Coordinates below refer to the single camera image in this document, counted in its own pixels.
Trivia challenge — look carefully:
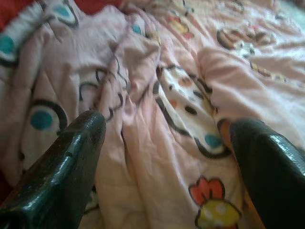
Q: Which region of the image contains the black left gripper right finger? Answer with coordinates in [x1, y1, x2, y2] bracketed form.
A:
[228, 119, 305, 229]

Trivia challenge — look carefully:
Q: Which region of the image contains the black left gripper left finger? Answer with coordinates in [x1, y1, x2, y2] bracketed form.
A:
[0, 110, 107, 229]

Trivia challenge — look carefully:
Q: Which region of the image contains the pink cartoon print blanket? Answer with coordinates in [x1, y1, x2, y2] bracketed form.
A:
[0, 0, 305, 229]

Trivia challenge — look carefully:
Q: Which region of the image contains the bed with grey floral sheet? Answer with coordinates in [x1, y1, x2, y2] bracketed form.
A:
[278, 0, 305, 31]

